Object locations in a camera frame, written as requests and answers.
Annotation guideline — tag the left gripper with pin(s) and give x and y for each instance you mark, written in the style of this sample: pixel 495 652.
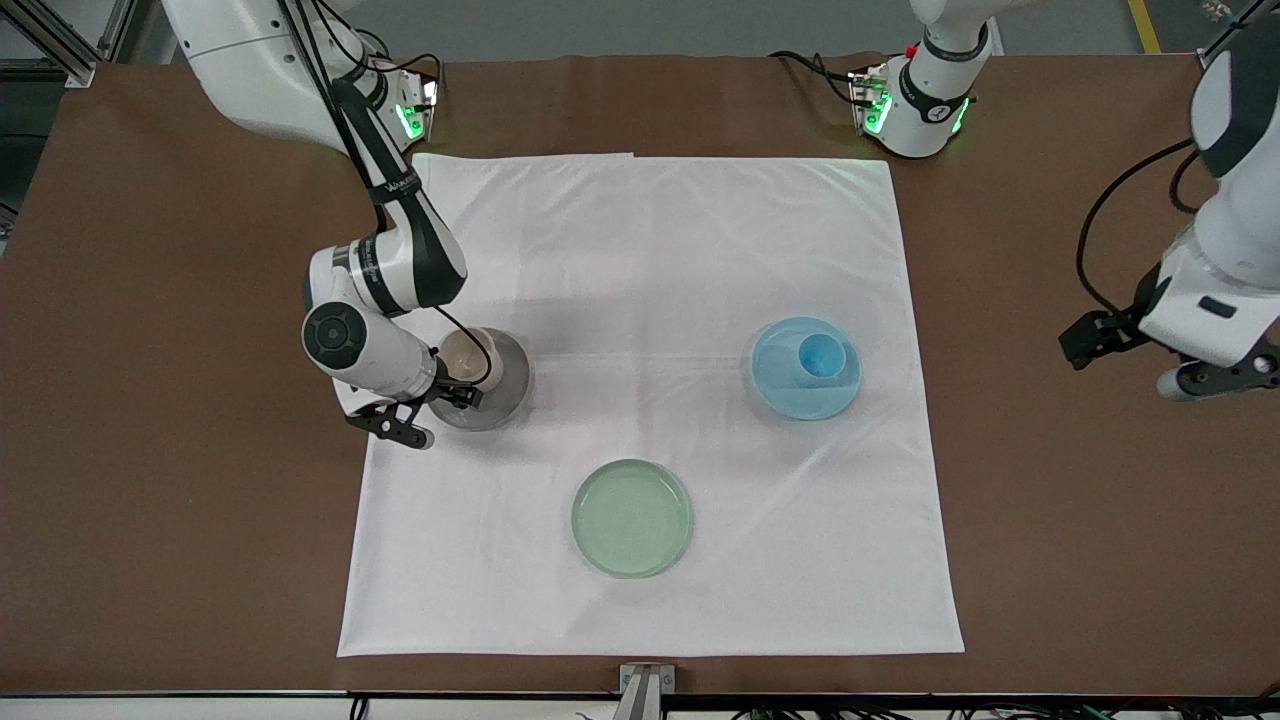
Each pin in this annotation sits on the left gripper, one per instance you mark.
pixel 1128 322

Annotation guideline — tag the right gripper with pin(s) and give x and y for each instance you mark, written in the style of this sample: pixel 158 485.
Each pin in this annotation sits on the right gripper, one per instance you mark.
pixel 457 393

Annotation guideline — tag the blue cup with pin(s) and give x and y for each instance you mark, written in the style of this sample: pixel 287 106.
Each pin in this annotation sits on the blue cup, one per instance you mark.
pixel 822 357

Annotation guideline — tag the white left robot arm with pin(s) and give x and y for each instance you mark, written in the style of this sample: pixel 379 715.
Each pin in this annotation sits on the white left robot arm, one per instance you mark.
pixel 1240 200

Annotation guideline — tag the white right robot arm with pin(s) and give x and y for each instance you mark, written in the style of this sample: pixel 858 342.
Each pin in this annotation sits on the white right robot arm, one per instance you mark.
pixel 250 70

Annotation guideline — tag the gray plate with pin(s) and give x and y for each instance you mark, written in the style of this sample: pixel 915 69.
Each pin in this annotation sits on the gray plate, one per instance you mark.
pixel 508 385

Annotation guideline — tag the green plate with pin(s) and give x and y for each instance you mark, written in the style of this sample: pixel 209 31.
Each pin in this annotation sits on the green plate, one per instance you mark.
pixel 632 518

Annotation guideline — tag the blue plate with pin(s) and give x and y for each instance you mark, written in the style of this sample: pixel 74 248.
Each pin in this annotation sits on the blue plate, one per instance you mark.
pixel 790 390

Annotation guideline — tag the white cloth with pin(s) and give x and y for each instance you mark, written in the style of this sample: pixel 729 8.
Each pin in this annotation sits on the white cloth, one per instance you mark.
pixel 650 450

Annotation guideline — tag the grey metal camera mount bracket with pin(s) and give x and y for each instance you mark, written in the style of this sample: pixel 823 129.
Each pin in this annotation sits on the grey metal camera mount bracket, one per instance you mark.
pixel 646 690

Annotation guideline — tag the aluminium frame profile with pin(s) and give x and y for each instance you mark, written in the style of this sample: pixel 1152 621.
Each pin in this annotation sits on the aluminium frame profile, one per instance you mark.
pixel 60 45

